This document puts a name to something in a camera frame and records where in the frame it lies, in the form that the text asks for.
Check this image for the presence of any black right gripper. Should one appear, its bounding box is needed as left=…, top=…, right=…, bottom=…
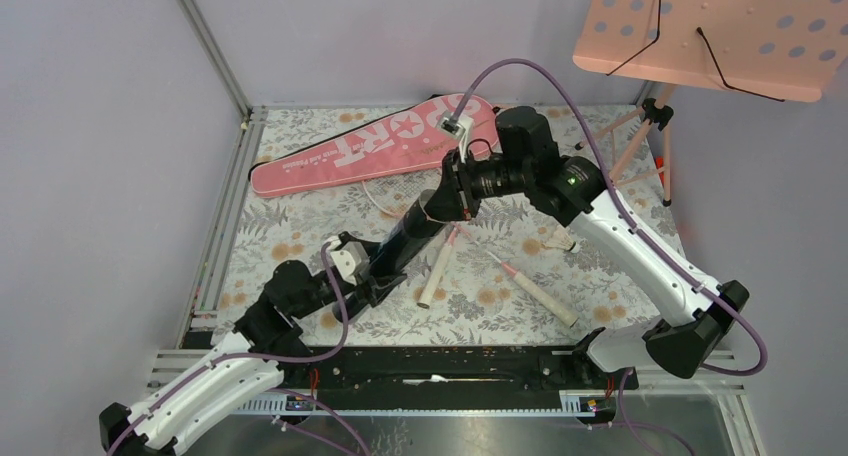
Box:
left=420, top=146, right=532, bottom=222

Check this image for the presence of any black shuttlecock tube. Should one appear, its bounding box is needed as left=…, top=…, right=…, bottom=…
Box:
left=332, top=194, right=444, bottom=320

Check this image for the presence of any white shuttlecock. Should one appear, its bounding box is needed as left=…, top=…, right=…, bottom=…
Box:
left=542, top=227, right=581, bottom=254

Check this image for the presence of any pink badminton racket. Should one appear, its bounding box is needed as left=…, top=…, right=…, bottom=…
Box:
left=361, top=170, right=455, bottom=309
left=453, top=223, right=578, bottom=327

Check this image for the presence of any pink racket bag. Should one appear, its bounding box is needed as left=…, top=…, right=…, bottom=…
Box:
left=249, top=93, right=463, bottom=198

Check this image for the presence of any floral fern tablecloth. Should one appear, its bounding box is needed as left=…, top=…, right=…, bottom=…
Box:
left=218, top=105, right=707, bottom=348

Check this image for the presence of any pink music stand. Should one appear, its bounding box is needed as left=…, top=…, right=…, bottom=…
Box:
left=571, top=0, right=848, bottom=209

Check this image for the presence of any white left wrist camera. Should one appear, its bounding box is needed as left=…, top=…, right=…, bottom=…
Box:
left=326, top=235, right=370, bottom=285

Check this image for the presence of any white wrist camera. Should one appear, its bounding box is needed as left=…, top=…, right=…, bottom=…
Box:
left=437, top=111, right=475, bottom=163
left=326, top=235, right=370, bottom=285

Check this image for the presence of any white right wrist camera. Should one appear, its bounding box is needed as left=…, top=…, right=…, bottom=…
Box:
left=437, top=111, right=475, bottom=163

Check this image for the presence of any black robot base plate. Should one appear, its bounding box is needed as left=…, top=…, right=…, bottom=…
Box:
left=281, top=345, right=638, bottom=411

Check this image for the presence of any aluminium frame rail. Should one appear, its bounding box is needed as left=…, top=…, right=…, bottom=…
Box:
left=145, top=0, right=270, bottom=375

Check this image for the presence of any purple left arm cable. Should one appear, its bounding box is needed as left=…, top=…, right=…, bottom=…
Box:
left=105, top=242, right=372, bottom=456

